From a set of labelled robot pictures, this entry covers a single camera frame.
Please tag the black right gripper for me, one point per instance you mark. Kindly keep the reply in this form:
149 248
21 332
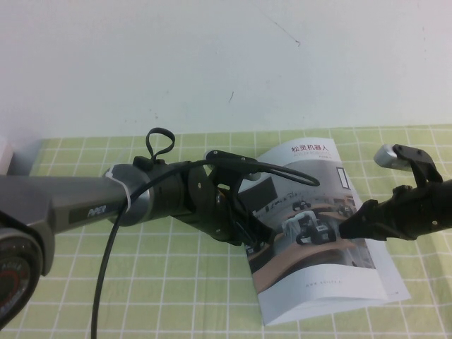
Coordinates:
416 212

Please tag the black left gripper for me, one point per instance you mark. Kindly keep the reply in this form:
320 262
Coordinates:
219 219

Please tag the AgileX robot brochure book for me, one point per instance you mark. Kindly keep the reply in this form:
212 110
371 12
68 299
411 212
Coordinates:
318 279

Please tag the green white checked tablecloth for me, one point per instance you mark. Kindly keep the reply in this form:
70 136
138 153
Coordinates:
176 282

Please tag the white zip tie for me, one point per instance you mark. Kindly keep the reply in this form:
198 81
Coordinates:
110 175

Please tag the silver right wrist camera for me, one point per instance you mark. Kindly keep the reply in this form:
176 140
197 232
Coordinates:
388 159

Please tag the black left camera bracket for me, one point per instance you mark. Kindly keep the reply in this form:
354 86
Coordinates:
229 159

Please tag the black camera bracket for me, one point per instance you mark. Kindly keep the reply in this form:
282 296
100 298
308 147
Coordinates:
420 159
229 159

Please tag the black right camera bracket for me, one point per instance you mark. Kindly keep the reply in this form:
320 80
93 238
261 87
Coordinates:
420 159

